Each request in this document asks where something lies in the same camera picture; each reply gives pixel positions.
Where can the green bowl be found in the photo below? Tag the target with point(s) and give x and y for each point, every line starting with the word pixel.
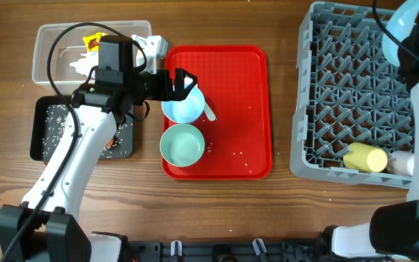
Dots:
pixel 182 145

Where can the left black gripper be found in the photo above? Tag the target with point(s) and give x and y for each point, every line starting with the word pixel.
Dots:
pixel 171 85

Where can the white plastic spoon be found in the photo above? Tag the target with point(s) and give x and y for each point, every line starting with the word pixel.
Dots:
pixel 209 112

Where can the clear plastic bin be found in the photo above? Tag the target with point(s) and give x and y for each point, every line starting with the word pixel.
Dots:
pixel 69 49

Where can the grey dishwasher rack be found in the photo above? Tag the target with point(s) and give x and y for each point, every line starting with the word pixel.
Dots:
pixel 347 92

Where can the white napkin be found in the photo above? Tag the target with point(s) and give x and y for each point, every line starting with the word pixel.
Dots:
pixel 85 63

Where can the large light blue plate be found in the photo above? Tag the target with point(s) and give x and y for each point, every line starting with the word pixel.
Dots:
pixel 400 26

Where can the red serving tray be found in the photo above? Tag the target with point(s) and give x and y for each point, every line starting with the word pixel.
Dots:
pixel 234 81

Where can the light blue bowl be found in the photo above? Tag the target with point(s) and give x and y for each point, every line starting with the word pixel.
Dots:
pixel 186 111

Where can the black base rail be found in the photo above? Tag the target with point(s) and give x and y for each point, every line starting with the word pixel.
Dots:
pixel 254 251

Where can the red yellow snack wrapper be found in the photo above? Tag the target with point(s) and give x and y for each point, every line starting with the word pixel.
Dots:
pixel 92 42

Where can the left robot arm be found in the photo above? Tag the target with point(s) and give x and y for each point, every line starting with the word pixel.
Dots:
pixel 44 226

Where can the black plastic tray bin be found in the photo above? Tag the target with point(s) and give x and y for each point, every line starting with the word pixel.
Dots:
pixel 122 148

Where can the yellow plastic cup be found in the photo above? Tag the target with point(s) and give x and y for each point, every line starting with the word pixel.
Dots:
pixel 365 158

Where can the orange carrot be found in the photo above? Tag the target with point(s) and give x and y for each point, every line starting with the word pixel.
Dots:
pixel 110 143

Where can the pink plastic cup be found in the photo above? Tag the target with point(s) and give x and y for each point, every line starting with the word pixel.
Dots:
pixel 401 163

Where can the white rice pile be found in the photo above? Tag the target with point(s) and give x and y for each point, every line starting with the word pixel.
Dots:
pixel 55 120

